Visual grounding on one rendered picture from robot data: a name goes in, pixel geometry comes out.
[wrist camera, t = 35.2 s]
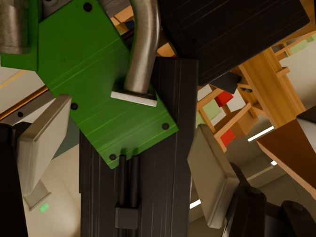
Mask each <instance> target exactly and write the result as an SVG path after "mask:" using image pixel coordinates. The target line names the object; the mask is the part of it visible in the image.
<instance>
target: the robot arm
mask: <svg viewBox="0 0 316 237"><path fill-rule="evenodd" d="M71 99H72V97H70V95H67V94H61V95H59V96H58V97H57V98H56V99H55V100H54V101H53V102H52V103H51V104H50V105H49V107H48V108H47V109H46V110H45V111H44V112H43V113H42V114H41V115H40V116H39V117H38V118H37V119H36V120H35V121H34V122H33V123H29V122H24V121H22V122H19V123H16V124H14V125H13V126H11V125H9V124H5V123H0V237H28V230H27V225H26V218H25V212H24V204H23V198H22V197H27V196H28V195H30V194H31V193H32V191H33V189H34V188H35V186H36V184H37V183H38V181H39V179H40V178H41V176H42V175H43V173H44V171H45V169H46V168H47V166H48V164H49V163H50V161H51V159H52V158H53V156H54V155H55V153H56V151H57V150H58V148H59V146H60V145H61V143H62V141H63V140H64V138H65V136H66V133H67V126H68V120H69V114H70V107H71ZM187 161H188V164H189V167H190V170H191V174H192V177H193V180H194V183H195V186H196V189H197V193H198V197H199V200H200V203H201V206H202V209H203V212H204V216H205V220H206V223H207V225H208V227H210V228H216V229H220V227H222V225H223V222H224V220H225V218H226V220H227V223H226V226H225V228H224V231H223V233H222V236H221V237H316V223H315V221H314V220H313V218H312V216H311V214H310V213H309V211H308V210H307V209H306V208H305V207H303V205H301V204H299V203H297V202H293V201H290V200H284V201H283V202H282V204H281V206H277V205H275V204H272V203H269V202H267V198H266V196H265V194H264V193H263V192H261V191H260V190H259V189H257V188H255V187H252V186H250V184H249V182H248V181H247V179H246V178H245V176H244V175H243V173H242V171H241V170H240V168H239V167H238V166H237V165H235V164H234V163H232V162H229V161H228V160H227V158H226V156H225V155H224V153H223V151H222V149H221V148H220V146H219V144H218V142H217V141H216V139H215V137H214V135H213V134H212V132H211V130H210V128H209V127H208V125H206V124H201V123H200V124H199V125H198V126H197V130H196V133H195V136H194V139H193V142H192V145H191V149H190V152H189V155H188V158H187Z"/></svg>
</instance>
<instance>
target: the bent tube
mask: <svg viewBox="0 0 316 237"><path fill-rule="evenodd" d="M129 2H130V4H131V7H132V10H133V14H134V39H133V43H132V48H131V53H130V57H129V62H128V67H127V71H126V77H125V82H124V85H121V84H116V83H114V85H113V88H112V91H111V97H113V98H117V99H122V100H126V101H131V102H135V103H141V104H146V105H150V106H155V107H156V105H157V102H158V101H157V96H156V92H152V91H148V88H149V84H150V79H151V75H152V70H153V66H154V62H155V58H156V54H157V50H158V45H159V40H160V34H161V14H160V8H159V3H158V0H129Z"/></svg>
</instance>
